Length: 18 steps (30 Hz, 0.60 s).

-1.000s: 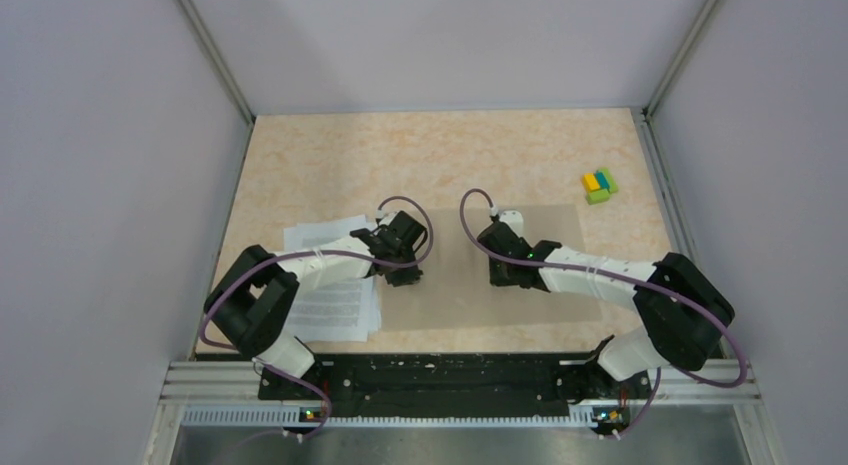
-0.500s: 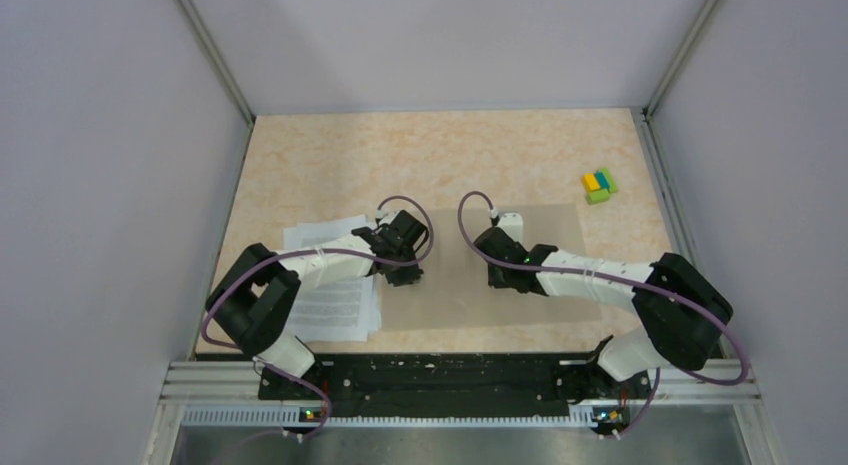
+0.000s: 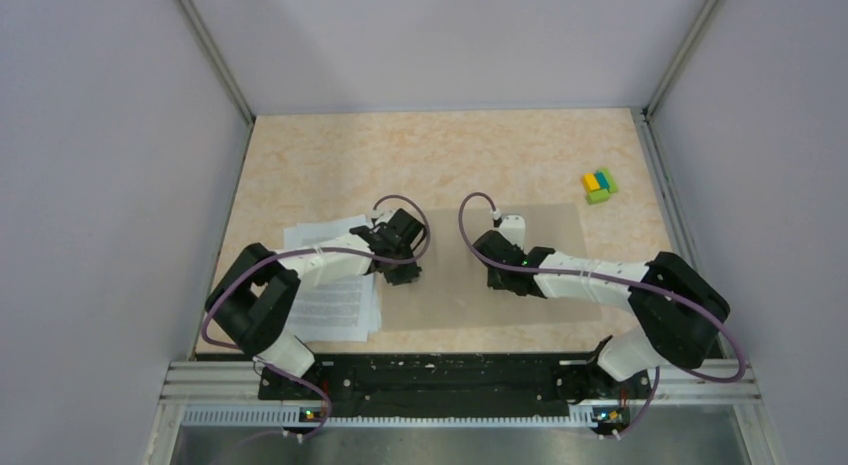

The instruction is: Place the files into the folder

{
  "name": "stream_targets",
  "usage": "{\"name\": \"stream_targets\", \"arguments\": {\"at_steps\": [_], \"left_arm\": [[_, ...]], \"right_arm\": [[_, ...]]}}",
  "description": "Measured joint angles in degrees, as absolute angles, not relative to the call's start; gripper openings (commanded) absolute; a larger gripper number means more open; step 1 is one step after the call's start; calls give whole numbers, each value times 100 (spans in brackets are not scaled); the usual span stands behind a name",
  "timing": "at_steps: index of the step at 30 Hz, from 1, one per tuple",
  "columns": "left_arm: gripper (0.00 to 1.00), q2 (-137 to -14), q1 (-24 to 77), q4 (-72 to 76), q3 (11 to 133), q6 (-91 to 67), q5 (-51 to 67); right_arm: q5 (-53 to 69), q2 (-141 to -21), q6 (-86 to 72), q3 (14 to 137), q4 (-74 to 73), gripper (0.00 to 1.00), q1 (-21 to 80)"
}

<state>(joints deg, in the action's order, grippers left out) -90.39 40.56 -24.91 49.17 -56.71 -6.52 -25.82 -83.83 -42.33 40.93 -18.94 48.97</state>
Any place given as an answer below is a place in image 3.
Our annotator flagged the brown paper folder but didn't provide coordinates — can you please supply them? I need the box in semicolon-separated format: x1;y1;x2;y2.
378;203;603;332

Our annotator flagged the white printed paper stack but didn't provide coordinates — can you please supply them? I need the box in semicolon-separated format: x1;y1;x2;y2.
283;215;382;342

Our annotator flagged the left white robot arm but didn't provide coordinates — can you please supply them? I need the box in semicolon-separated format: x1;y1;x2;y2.
204;208;430;399

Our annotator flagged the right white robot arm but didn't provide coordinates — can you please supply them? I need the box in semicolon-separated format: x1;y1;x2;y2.
472;229;730;397

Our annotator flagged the yellow block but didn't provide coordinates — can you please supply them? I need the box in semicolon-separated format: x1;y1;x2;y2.
581;173;603;194

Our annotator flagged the green block short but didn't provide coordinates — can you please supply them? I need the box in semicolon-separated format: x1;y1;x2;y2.
586;189;612;205

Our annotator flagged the teal block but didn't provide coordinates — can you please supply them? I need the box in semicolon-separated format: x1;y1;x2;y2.
594;170;613;191

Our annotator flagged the green block long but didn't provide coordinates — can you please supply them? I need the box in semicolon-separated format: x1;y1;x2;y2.
595;168;619;194

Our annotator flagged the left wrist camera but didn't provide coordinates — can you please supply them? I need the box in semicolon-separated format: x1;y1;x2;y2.
369;208;397;225

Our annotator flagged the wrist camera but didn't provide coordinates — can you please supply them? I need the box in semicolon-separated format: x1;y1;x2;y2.
369;208;397;225
493;211;526;249

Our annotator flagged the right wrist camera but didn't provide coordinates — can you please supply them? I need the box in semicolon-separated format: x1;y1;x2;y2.
493;211;526;249

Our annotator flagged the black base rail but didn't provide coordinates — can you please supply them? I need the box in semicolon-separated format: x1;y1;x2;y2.
258;352;651;418

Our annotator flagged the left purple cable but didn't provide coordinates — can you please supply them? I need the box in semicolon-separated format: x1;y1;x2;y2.
199;194;432;443

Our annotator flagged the white slotted cable duct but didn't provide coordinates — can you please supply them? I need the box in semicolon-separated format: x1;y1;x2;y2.
181;405;597;428

